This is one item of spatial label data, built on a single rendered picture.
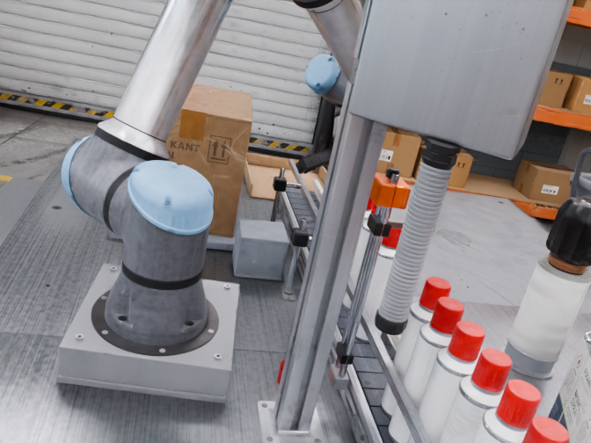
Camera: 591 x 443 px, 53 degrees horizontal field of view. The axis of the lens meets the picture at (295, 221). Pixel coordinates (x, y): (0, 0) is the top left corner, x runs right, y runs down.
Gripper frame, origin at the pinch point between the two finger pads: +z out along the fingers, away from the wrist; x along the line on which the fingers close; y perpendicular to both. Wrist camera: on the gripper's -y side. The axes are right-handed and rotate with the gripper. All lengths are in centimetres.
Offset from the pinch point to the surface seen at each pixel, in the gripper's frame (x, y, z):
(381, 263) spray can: -32.0, -1.1, 8.3
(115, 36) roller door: 352, -90, -179
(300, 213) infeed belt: 22.4, -2.3, -6.2
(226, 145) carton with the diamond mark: 2.4, -23.9, -15.5
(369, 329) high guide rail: -36.8, -4.0, 18.3
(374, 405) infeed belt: -38.4, -3.1, 28.7
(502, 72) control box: -73, -7, -7
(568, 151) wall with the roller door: 329, 306, -137
